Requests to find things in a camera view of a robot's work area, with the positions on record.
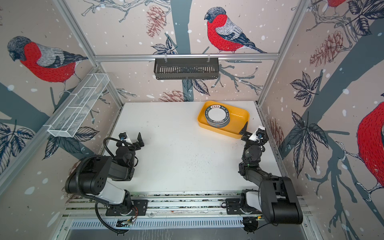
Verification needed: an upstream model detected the right black cable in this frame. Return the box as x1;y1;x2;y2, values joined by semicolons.
254;220;280;231

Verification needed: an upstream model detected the black cable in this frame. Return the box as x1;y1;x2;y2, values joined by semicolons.
254;220;280;231
94;200;136;235

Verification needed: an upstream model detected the left black cable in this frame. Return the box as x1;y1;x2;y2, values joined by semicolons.
94;200;136;235

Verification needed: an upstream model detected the orange sunburst plate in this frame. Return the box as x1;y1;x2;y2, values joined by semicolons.
208;120;230;128

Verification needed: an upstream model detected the black hanging wire basket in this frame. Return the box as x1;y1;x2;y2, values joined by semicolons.
154;58;220;80

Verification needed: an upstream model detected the white mesh wire shelf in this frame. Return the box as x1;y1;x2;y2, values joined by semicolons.
48;73;110;138

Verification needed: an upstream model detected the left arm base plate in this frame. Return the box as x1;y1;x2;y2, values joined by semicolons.
106;200;149;217

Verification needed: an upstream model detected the green lettered plate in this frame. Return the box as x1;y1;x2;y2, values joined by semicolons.
205;105;230;123

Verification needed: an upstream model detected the horizontal aluminium frame bar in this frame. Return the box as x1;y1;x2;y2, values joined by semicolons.
94;53;280;63

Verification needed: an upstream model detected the yellow plastic bin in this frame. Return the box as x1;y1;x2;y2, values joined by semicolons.
197;101;250;139

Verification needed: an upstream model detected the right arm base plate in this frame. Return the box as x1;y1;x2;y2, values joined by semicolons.
222;198;262;215

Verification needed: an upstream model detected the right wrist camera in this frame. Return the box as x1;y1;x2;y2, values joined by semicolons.
249;131;259;142

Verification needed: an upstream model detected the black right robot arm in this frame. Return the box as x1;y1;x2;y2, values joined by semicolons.
238;127;303;225

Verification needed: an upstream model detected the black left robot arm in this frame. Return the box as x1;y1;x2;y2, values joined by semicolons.
65;132;148;216

